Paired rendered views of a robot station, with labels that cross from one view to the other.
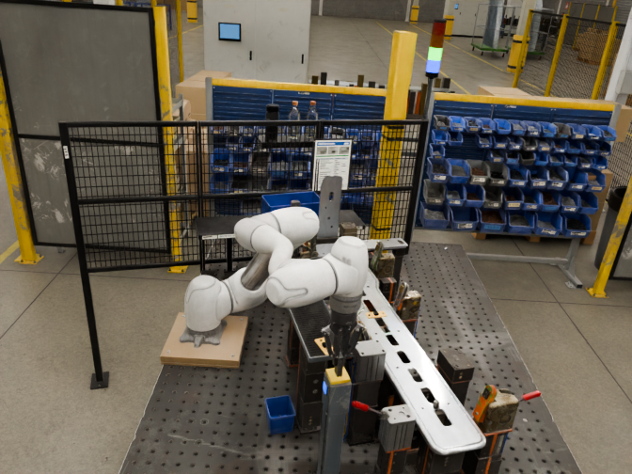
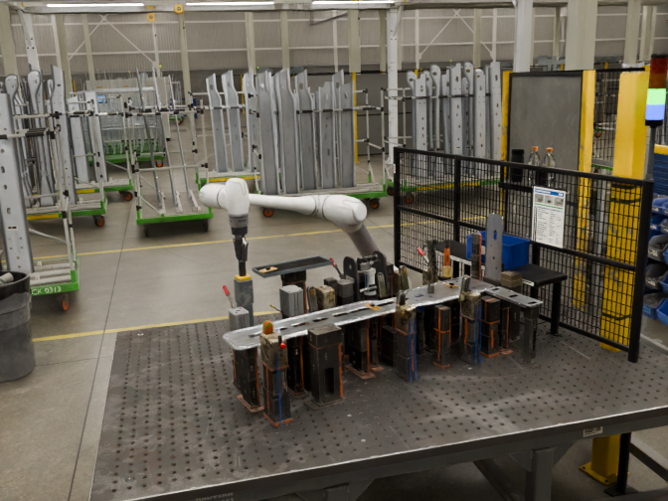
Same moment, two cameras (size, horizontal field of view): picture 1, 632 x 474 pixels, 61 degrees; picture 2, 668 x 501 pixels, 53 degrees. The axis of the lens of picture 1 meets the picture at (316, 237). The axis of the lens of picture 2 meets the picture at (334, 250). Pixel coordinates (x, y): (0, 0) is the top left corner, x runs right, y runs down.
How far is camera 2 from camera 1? 3.24 m
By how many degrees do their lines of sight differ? 72
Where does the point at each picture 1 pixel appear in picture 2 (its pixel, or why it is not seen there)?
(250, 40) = not seen: outside the picture
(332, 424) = not seen: hidden behind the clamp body
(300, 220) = (338, 203)
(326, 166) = (543, 217)
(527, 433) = (344, 440)
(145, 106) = (572, 165)
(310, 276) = (208, 189)
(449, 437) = (237, 337)
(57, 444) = not seen: hidden behind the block
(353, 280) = (224, 200)
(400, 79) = (620, 127)
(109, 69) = (556, 129)
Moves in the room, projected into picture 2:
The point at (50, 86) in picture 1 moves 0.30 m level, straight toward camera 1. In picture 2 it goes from (526, 143) to (504, 147)
